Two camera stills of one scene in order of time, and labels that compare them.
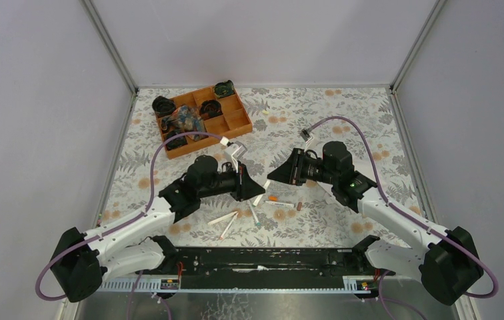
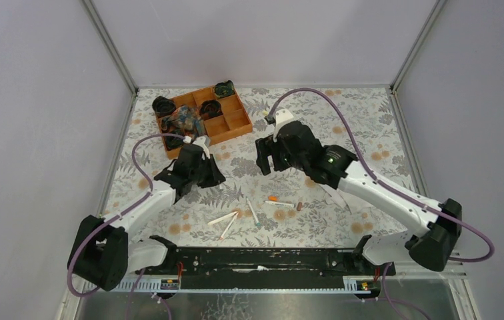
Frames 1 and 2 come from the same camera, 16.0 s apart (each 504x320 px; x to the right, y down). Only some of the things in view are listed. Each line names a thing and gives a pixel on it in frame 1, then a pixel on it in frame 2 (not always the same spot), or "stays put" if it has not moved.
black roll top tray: x=223 y=89 stays put
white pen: x=231 y=214 stays put
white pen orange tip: x=227 y=229 stays put
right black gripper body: x=297 y=167 to x=271 y=152
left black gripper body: x=241 y=185 to x=210 y=172
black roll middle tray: x=211 y=109 stays put
